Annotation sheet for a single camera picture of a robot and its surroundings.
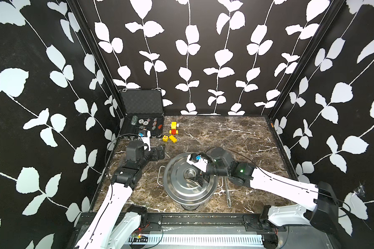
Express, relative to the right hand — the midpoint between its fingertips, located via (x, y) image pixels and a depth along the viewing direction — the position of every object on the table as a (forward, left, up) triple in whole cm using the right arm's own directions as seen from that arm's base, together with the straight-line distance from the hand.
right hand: (189, 166), depth 70 cm
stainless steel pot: (-13, +1, -19) cm, 23 cm away
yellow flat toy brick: (+32, +13, -22) cm, 40 cm away
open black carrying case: (+53, +36, -15) cm, 66 cm away
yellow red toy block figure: (+36, +12, -18) cm, 42 cm away
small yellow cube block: (+30, +18, -19) cm, 40 cm away
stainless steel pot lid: (-5, +5, -6) cm, 9 cm away
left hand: (+11, +16, +3) cm, 20 cm away
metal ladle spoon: (-9, -21, -23) cm, 32 cm away
